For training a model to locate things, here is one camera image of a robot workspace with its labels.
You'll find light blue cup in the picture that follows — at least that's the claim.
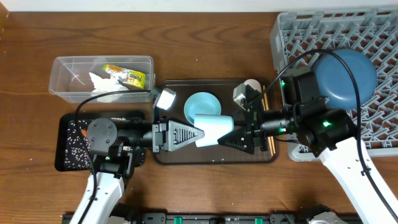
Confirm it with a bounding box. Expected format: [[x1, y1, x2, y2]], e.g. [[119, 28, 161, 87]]
[[194, 114, 234, 147]]

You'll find light blue bowl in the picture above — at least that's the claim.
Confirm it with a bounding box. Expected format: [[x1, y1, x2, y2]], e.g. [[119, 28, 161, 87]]
[[183, 92, 221, 124]]

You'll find yellow-green snack wrapper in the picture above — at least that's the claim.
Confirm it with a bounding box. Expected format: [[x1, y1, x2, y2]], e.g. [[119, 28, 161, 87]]
[[103, 64, 146, 89]]

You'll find white napkin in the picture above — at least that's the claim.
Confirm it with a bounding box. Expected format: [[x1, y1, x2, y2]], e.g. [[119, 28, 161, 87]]
[[89, 72, 128, 103]]

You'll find white rice pile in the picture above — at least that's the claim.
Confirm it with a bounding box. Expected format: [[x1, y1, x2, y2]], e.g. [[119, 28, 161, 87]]
[[55, 120, 90, 171]]

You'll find dark blue plate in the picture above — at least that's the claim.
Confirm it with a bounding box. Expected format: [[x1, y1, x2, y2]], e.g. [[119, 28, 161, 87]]
[[312, 49, 377, 110]]

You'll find orange carrot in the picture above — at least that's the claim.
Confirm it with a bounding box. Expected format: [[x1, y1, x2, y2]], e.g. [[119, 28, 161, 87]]
[[81, 129, 87, 138]]

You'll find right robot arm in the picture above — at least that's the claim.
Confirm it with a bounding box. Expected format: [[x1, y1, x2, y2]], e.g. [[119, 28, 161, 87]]
[[218, 97, 397, 223]]

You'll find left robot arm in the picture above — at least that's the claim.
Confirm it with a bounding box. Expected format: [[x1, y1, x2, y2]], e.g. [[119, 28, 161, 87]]
[[71, 118, 205, 223]]

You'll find grey dishwasher rack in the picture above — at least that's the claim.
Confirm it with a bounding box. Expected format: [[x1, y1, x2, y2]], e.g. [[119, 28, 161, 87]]
[[270, 7, 397, 157]]

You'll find left wooden chopstick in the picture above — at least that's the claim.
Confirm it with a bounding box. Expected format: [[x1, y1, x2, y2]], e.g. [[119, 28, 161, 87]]
[[261, 90, 276, 156]]

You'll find brown serving tray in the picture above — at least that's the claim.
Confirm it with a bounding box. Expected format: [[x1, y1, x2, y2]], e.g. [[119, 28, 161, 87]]
[[153, 79, 280, 165]]

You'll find white cup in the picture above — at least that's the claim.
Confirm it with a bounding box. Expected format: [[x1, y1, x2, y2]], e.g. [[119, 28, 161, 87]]
[[244, 79, 262, 93]]

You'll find black plastic tray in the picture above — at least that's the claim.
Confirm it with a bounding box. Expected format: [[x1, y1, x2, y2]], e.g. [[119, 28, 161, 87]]
[[55, 110, 145, 172]]

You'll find clear plastic bin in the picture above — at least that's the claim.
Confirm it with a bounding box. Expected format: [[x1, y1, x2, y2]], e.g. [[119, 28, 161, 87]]
[[49, 55, 155, 103]]

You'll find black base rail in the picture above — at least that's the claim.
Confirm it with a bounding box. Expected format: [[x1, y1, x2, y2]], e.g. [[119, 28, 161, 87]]
[[108, 213, 309, 224]]

